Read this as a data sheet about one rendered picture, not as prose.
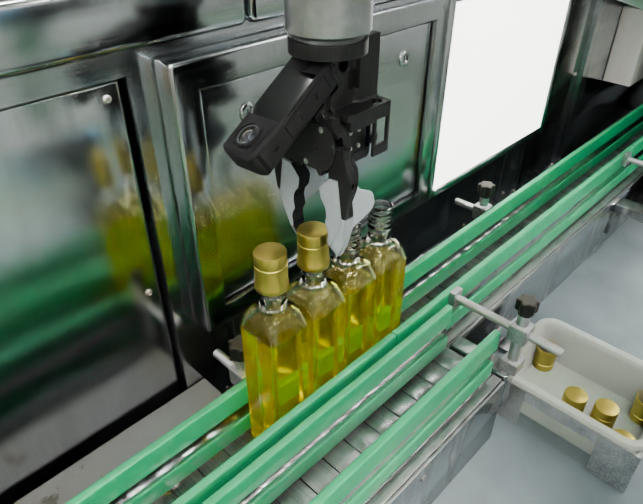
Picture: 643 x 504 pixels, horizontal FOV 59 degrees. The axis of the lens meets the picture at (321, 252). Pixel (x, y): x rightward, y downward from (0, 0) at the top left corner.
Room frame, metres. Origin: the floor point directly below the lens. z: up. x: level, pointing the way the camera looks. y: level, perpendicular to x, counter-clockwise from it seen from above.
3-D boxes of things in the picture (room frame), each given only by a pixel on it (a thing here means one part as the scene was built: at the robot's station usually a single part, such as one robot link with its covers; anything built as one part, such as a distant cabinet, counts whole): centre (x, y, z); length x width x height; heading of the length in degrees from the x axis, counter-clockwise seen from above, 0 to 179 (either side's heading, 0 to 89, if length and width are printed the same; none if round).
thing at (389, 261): (0.59, -0.07, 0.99); 0.06 x 0.06 x 0.21; 45
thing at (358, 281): (0.55, -0.03, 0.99); 0.06 x 0.06 x 0.21; 45
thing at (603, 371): (0.60, -0.40, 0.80); 0.22 x 0.17 x 0.09; 46
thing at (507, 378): (0.60, -0.24, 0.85); 0.09 x 0.04 x 0.07; 46
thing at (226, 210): (0.87, -0.16, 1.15); 0.90 x 0.03 x 0.34; 136
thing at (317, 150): (0.52, -0.01, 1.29); 0.09 x 0.08 x 0.12; 136
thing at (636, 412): (0.58, -0.49, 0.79); 0.04 x 0.04 x 0.04
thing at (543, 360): (0.69, -0.38, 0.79); 0.04 x 0.04 x 0.04
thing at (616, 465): (0.62, -0.38, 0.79); 0.27 x 0.17 x 0.08; 46
